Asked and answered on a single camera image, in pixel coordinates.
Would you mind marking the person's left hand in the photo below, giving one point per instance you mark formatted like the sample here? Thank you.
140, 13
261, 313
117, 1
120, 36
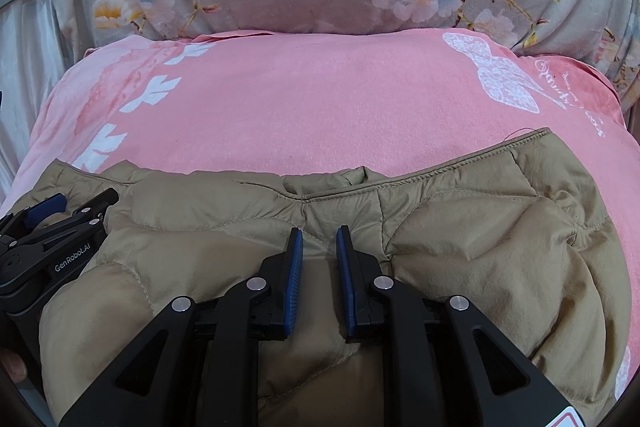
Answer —
12, 364

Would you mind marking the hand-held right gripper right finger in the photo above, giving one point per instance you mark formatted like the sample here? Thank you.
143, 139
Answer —
347, 287

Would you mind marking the white satin curtain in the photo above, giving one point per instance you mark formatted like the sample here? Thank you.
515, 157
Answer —
25, 57

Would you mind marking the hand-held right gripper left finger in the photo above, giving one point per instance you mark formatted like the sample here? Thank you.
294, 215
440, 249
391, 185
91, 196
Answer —
294, 287

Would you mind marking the tan quilted jacket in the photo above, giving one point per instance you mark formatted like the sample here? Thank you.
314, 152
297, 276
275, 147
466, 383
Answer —
475, 247

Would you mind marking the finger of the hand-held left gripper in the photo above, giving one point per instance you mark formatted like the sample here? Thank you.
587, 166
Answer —
85, 214
45, 209

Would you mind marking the pink printed blanket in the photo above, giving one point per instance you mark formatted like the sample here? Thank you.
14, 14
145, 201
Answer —
320, 107

